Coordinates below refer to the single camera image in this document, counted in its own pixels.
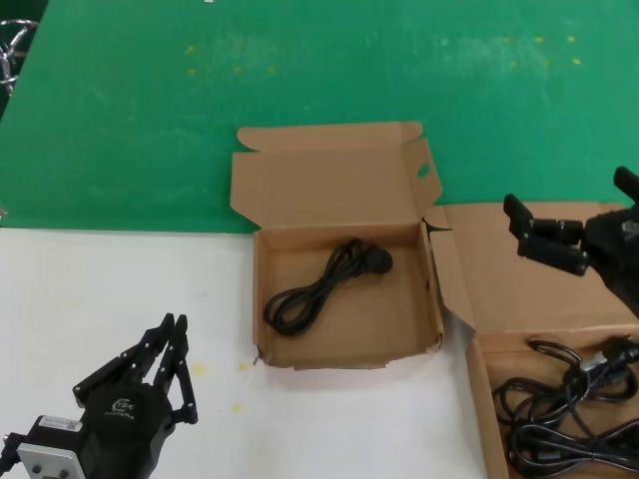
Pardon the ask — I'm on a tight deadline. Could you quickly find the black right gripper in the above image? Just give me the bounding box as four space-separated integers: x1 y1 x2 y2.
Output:
502 166 639 291

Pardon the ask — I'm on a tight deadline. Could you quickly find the green table mat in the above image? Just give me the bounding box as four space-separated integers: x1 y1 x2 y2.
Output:
0 0 639 236

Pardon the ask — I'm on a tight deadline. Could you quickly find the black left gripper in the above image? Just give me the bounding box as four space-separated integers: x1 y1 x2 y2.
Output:
73 312 200 479

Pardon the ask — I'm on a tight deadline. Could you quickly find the cardboard box with holed flap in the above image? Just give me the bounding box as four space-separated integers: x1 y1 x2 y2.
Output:
229 120 445 372

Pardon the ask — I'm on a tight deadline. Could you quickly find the brown cardboard box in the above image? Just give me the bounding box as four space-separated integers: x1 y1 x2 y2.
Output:
421 202 639 479

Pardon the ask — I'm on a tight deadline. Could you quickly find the chrome metal frame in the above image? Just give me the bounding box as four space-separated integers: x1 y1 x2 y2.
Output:
0 19 37 96

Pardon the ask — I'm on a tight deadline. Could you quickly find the black power cable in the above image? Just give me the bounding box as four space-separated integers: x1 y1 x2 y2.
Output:
527 334 639 400
263 238 394 336
492 377 639 475

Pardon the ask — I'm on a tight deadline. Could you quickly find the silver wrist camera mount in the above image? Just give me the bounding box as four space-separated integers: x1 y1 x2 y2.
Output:
17 445 81 479

